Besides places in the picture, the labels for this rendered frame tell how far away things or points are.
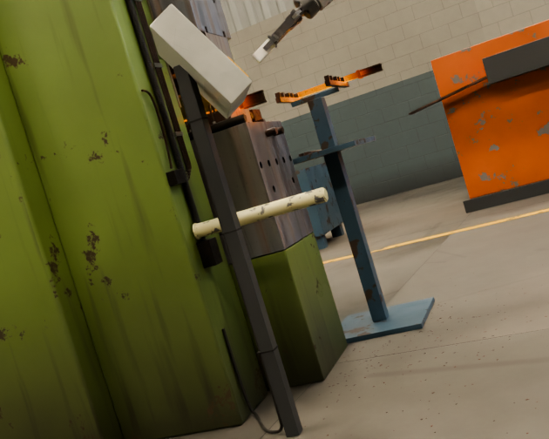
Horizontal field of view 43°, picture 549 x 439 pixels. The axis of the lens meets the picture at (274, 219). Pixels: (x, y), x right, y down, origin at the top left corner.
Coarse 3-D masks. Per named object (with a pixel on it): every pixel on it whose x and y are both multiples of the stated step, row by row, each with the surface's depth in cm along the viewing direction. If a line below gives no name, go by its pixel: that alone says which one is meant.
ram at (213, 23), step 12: (156, 0) 237; (168, 0) 235; (180, 0) 234; (192, 0) 235; (204, 0) 245; (216, 0) 257; (156, 12) 237; (192, 12) 233; (204, 12) 242; (216, 12) 254; (204, 24) 239; (216, 24) 250; (228, 36) 259
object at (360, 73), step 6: (372, 66) 290; (378, 66) 290; (360, 72) 292; (366, 72) 292; (372, 72) 290; (348, 78) 294; (354, 78) 294; (360, 78) 295; (324, 84) 297; (306, 90) 300; (312, 90) 300; (318, 90) 299; (300, 96) 302
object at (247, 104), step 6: (252, 96) 249; (258, 96) 248; (264, 96) 248; (246, 102) 250; (252, 102) 249; (258, 102) 248; (264, 102) 248; (240, 108) 249; (246, 108) 250; (186, 120) 257
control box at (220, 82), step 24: (168, 24) 176; (192, 24) 176; (168, 48) 181; (192, 48) 176; (216, 48) 177; (192, 72) 185; (216, 72) 177; (240, 72) 178; (216, 96) 187; (240, 96) 181
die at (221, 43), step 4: (204, 32) 238; (208, 36) 240; (212, 36) 243; (216, 36) 247; (212, 40) 242; (216, 40) 246; (220, 40) 250; (224, 40) 254; (216, 44) 245; (220, 44) 249; (224, 44) 252; (228, 44) 257; (220, 48) 248; (224, 48) 252; (228, 48) 256; (224, 52) 250; (228, 52) 254; (228, 56) 254; (232, 56) 257; (172, 68) 244; (172, 72) 244
